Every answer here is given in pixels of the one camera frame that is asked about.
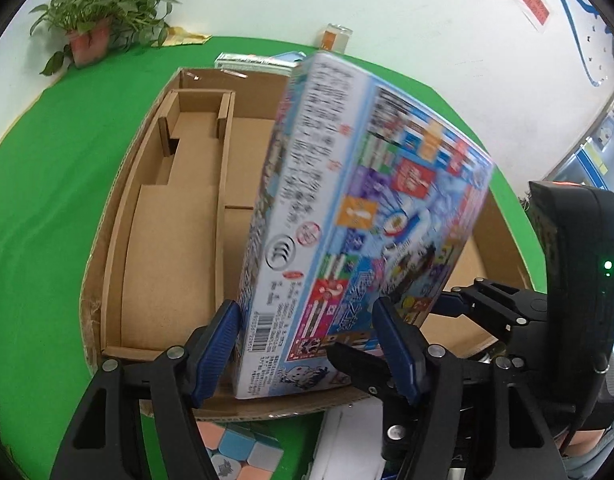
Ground large brown cardboard box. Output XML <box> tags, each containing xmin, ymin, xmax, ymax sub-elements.
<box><xmin>80</xmin><ymin>66</ymin><xmax>535</xmax><ymax>421</ymax></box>

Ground white plastic object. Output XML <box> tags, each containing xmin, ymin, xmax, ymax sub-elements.
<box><xmin>312</xmin><ymin>400</ymin><xmax>388</xmax><ymax>480</ymax></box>

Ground grey metal cabinet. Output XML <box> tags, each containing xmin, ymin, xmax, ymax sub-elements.
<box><xmin>557</xmin><ymin>75</ymin><xmax>614</xmax><ymax>196</ymax></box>

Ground pastel puzzle cube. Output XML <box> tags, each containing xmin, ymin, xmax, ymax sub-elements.
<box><xmin>196</xmin><ymin>421</ymin><xmax>284</xmax><ymax>480</ymax></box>

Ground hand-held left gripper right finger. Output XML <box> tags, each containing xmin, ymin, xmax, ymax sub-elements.
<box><xmin>371</xmin><ymin>297</ymin><xmax>570</xmax><ymax>480</ymax></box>

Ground glass jar with orange label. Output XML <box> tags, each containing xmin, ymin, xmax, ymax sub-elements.
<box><xmin>315</xmin><ymin>23</ymin><xmax>353</xmax><ymax>53</ymax></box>

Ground yellow paper packet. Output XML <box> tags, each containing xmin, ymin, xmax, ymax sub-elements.
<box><xmin>166</xmin><ymin>25</ymin><xmax>213</xmax><ymax>47</ymax></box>

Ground red wall sign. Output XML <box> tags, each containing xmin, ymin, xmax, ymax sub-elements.
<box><xmin>517</xmin><ymin>0</ymin><xmax>552</xmax><ymax>28</ymax></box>

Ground bushy plant in red pot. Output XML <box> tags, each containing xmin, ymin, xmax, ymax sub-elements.
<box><xmin>30</xmin><ymin>0</ymin><xmax>180</xmax><ymax>77</ymax></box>

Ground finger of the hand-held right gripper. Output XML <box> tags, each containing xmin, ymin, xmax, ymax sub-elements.
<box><xmin>327</xmin><ymin>342</ymin><xmax>393</xmax><ymax>398</ymax></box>
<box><xmin>439</xmin><ymin>277</ymin><xmax>550</xmax><ymax>343</ymax></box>

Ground colourful printed game box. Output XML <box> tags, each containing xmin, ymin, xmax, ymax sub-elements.
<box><xmin>232</xmin><ymin>50</ymin><xmax>495</xmax><ymax>401</ymax></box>

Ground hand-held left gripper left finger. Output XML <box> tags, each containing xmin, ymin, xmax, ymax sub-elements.
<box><xmin>50</xmin><ymin>301</ymin><xmax>243</xmax><ymax>480</ymax></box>

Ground green tablecloth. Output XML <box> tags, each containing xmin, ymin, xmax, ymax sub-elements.
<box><xmin>0</xmin><ymin>35</ymin><xmax>548</xmax><ymax>480</ymax></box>

